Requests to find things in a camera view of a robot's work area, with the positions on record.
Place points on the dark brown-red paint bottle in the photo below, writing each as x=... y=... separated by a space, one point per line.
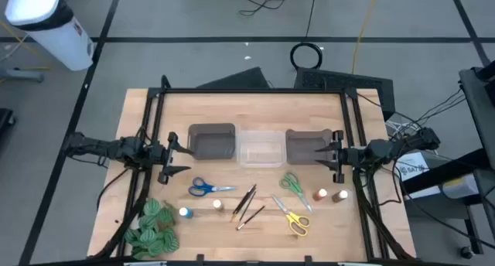
x=341 y=195

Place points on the white printed paper sheet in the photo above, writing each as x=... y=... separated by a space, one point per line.
x=415 y=167

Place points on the dark grey plastic bin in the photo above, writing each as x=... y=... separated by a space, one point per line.
x=301 y=142
x=212 y=142

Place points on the black paintbrush gold ferrule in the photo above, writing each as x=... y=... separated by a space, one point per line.
x=243 y=204
x=248 y=206
x=250 y=192

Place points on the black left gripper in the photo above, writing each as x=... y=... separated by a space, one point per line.
x=162 y=157

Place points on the artificial green leafy plant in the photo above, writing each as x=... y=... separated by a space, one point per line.
x=152 y=235

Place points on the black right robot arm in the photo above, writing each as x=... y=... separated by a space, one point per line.
x=386 y=148

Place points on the ochre brown paint bottle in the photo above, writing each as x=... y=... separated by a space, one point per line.
x=217 y=204

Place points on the black floor equipment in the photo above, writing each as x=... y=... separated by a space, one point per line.
x=5 y=119

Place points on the black aluminium rig frame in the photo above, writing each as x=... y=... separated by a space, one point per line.
x=251 y=91

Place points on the grey metal stand foot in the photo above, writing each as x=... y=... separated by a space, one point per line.
x=23 y=74

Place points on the blue paint bottle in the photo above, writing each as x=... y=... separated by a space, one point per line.
x=183 y=212

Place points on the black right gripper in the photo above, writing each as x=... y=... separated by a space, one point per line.
x=348 y=157

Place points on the black flat panel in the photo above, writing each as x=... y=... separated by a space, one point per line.
x=243 y=80

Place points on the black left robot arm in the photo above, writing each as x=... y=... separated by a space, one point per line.
x=116 y=148

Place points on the white trash can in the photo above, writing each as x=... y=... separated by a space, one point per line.
x=58 y=41

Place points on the white plastic canister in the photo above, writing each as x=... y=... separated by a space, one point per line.
x=460 y=186

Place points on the clear plastic bin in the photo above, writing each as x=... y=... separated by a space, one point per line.
x=263 y=150

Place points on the black equipment cart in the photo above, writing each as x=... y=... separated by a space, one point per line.
x=477 y=99

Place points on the black paintbrush silver ferrule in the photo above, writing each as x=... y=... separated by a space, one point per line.
x=251 y=217

